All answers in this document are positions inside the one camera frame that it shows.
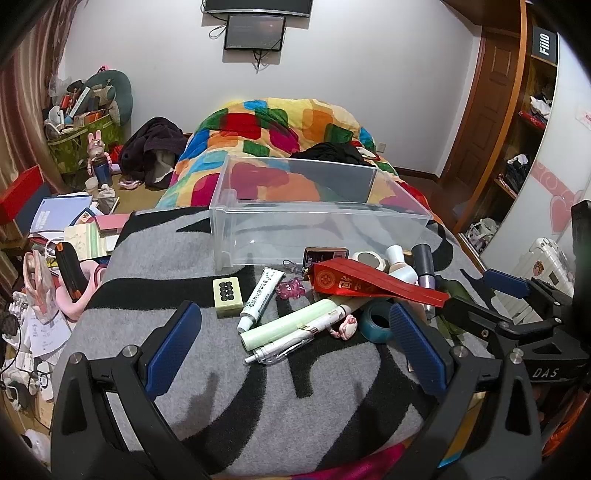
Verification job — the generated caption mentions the white handbag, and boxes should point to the white handbag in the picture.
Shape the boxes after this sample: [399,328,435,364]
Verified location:
[466,218,499,252]

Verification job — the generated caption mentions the pink plastic stand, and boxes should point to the pink plastic stand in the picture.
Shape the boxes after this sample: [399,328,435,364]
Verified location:
[60,263,107,319]

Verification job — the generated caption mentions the white cream tube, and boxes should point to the white cream tube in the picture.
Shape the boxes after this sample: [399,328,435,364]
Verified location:
[336,295,375,320]

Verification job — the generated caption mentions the striped curtain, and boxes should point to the striped curtain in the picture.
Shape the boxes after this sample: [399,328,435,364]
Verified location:
[0,0,84,195]

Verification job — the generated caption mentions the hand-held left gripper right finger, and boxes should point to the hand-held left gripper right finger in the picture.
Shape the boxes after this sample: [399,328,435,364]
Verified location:
[383,302,543,480]

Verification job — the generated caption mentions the wooden door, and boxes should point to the wooden door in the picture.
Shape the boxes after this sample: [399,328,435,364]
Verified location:
[441,34,515,183]

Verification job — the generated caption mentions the blue notebook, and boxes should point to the blue notebook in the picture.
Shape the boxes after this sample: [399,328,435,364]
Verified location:
[30,194,93,236]

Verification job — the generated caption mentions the grey zebra blanket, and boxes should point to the grey zebra blanket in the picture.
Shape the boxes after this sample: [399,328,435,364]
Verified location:
[53,208,490,480]

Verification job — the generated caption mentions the small dark box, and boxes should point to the small dark box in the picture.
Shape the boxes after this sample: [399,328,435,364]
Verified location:
[303,247,349,278]

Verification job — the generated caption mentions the grey neck pillow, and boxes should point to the grey neck pillow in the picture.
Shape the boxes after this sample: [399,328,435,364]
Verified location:
[83,69,134,125]

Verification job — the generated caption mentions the white suitcase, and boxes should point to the white suitcase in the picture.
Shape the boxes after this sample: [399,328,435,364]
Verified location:
[501,237,575,324]

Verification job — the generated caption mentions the dark clothing pile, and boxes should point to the dark clothing pile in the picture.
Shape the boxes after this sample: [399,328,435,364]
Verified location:
[117,117,188,190]

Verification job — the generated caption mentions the wall television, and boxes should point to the wall television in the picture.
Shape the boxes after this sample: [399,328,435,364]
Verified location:
[201,0,314,18]

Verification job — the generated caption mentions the green mahjong tile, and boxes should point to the green mahjong tile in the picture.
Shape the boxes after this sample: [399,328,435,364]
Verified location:
[212,278,244,319]

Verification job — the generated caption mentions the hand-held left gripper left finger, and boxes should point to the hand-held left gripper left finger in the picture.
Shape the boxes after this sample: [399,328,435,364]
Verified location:
[50,300,204,480]

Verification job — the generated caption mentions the black orange tool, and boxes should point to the black orange tool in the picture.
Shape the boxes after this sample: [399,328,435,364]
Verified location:
[54,241,90,303]

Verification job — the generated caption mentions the green storage bag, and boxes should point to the green storage bag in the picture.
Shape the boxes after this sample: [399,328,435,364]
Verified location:
[46,111,124,174]

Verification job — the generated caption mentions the small pink charm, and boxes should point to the small pink charm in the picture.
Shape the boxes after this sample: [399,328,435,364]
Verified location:
[329,315,358,340]

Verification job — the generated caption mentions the wooden wardrobe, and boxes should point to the wooden wardrobe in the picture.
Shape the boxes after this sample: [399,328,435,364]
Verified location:
[455,0,591,268]

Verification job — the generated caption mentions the white pen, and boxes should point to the white pen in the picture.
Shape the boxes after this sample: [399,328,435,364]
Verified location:
[245,323,329,365]

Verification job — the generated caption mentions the pink rabbit toy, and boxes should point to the pink rabbit toy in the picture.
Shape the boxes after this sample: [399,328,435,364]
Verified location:
[87,130,114,160]

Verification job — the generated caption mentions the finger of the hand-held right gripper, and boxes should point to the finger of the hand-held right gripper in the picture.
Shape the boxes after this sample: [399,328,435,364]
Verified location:
[481,268,575,326]
[438,295,525,354]

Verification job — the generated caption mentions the loose paper sheets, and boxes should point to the loose paper sheets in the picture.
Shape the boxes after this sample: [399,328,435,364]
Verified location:
[23,305,70,361]

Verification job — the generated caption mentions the black garment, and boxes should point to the black garment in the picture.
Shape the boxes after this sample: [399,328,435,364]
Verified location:
[295,142,368,167]

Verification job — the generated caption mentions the pink octopus charm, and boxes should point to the pink octopus charm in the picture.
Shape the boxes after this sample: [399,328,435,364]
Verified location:
[276,279,305,301]

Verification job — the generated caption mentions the clear plastic bin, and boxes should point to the clear plastic bin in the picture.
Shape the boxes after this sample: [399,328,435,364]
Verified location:
[210,154,435,271]

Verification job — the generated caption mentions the purple spray bottle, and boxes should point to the purple spray bottle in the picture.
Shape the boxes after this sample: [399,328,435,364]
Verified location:
[411,243,437,319]

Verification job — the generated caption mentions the stack of books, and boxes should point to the stack of books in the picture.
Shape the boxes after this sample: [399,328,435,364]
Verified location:
[65,212,132,266]

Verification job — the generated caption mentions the teal tape roll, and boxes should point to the teal tape roll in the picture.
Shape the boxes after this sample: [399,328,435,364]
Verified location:
[361,298,404,343]

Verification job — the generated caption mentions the green glass bottle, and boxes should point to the green glass bottle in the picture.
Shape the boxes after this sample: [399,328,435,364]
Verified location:
[436,277,472,342]

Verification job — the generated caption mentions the colorful patchwork blanket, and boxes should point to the colorful patchwork blanket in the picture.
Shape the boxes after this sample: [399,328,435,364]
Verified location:
[157,97,432,217]

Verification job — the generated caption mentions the white tape roll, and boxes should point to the white tape roll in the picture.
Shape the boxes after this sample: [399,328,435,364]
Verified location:
[349,250,391,273]

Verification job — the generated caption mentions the small wall monitor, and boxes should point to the small wall monitor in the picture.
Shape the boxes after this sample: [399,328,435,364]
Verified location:
[224,14,287,52]

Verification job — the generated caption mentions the beige tube with white cap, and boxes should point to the beige tube with white cap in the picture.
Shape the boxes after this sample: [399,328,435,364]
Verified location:
[385,244,419,284]

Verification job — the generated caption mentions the red box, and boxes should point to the red box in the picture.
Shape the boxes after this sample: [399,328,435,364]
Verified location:
[0,165,44,224]

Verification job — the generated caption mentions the light green tube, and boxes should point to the light green tube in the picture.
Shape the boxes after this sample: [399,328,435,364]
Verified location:
[240,298,340,350]

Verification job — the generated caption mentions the white ointment tube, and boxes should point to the white ointment tube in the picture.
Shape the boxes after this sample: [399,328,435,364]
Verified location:
[237,268,286,333]

